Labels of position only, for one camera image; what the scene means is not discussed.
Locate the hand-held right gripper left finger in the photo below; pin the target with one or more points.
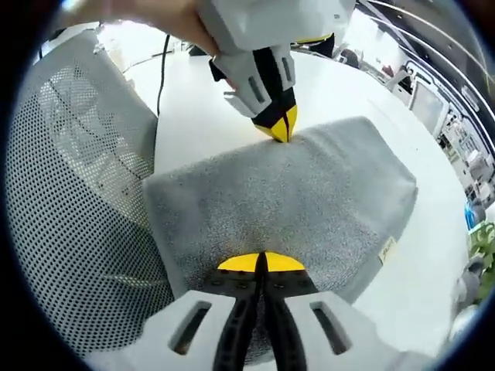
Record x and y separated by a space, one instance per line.
185 332

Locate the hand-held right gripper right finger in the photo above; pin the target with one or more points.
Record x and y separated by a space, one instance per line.
328 336

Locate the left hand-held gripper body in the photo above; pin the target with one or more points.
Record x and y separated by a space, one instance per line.
270 19

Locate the grey towel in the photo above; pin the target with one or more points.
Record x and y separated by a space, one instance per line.
270 193

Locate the person's left hand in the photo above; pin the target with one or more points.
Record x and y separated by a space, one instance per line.
185 23

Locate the white table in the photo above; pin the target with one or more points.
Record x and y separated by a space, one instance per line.
340 89

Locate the white cabinet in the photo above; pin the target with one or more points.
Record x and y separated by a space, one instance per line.
427 104

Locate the grey plant pot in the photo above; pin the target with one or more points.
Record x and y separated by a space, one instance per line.
470 282

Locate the green potted plant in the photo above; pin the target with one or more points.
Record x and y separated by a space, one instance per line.
485 255

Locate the grey mesh office chair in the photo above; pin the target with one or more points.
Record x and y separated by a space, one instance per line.
77 193

